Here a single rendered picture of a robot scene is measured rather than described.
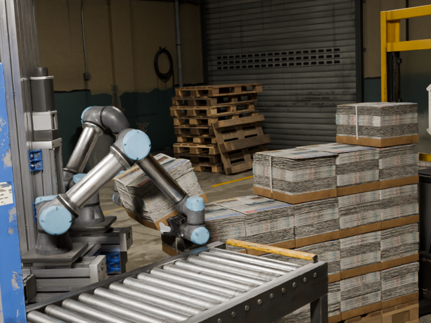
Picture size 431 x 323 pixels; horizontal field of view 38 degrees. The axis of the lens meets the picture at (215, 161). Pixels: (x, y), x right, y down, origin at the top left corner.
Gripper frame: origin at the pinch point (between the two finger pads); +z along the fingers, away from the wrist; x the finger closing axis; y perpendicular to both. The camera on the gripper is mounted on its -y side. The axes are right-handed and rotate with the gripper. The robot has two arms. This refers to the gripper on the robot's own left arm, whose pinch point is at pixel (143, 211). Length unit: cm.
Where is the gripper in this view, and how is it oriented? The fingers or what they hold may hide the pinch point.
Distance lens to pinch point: 329.7
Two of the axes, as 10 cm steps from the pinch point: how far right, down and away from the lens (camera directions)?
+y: -3.7, -8.7, -3.1
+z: 4.8, 1.1, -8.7
